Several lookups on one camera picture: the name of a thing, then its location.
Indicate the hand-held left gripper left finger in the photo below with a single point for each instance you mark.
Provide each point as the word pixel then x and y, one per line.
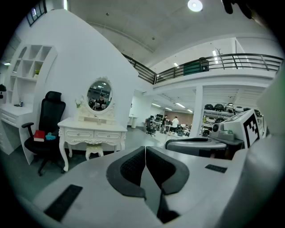
pixel 93 189

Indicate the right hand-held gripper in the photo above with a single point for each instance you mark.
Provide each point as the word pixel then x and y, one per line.
pixel 233 129

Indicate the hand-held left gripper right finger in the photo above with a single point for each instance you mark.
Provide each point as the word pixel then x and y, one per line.
pixel 200 189

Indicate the white dressing table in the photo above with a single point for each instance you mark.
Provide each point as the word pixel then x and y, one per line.
pixel 89 127

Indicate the white carved stool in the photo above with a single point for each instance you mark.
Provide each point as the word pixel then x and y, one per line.
pixel 94 149

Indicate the metal storage rack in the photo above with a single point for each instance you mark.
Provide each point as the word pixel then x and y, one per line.
pixel 217 108

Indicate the black swivel chair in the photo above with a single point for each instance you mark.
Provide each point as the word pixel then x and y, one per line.
pixel 150 128

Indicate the blue cloth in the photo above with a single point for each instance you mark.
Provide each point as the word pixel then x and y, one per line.
pixel 50 136

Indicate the red book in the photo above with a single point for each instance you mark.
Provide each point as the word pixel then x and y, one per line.
pixel 39 135

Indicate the green container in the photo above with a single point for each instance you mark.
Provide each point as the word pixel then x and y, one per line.
pixel 192 67

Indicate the black metal balcony railing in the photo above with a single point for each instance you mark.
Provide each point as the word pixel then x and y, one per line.
pixel 144 74

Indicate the white flower bouquet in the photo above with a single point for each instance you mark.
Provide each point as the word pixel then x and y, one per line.
pixel 78 102

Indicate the black office chair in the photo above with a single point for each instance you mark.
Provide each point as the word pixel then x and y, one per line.
pixel 52 111

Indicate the oval white carved mirror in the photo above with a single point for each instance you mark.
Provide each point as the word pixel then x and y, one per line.
pixel 99 95

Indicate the round ceiling lamp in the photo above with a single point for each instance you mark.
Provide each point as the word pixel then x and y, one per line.
pixel 195 5

